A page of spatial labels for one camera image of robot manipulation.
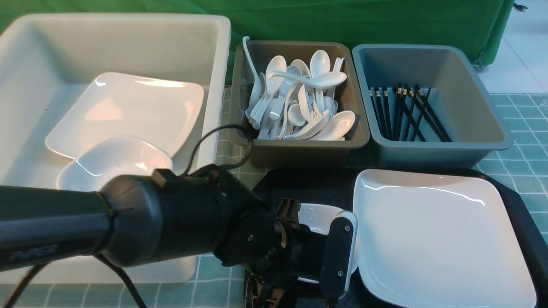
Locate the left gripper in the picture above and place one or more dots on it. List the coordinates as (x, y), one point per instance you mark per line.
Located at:
(276, 249)

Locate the small white square bowl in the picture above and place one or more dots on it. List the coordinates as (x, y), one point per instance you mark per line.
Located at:
(318, 218)

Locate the white square plate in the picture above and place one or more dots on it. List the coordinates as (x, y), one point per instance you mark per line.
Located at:
(438, 241)

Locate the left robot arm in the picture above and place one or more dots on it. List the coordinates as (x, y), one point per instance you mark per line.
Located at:
(137, 220)

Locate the white plate in tub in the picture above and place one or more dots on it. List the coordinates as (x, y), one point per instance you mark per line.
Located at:
(160, 112)

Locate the teal checked tablecloth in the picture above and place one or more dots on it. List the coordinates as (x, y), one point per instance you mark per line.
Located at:
(523, 168)

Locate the black chopsticks in bin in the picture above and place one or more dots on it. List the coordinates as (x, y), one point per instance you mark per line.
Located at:
(409, 113)

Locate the pile of white spoons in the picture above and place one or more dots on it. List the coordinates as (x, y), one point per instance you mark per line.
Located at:
(296, 101)

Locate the stack of white bowls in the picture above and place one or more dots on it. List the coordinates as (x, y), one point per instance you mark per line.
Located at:
(115, 156)

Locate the green cloth backdrop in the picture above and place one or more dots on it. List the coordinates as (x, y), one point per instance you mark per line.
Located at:
(474, 26)

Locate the large white plastic tub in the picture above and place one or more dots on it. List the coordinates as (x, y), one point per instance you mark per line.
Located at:
(48, 60)

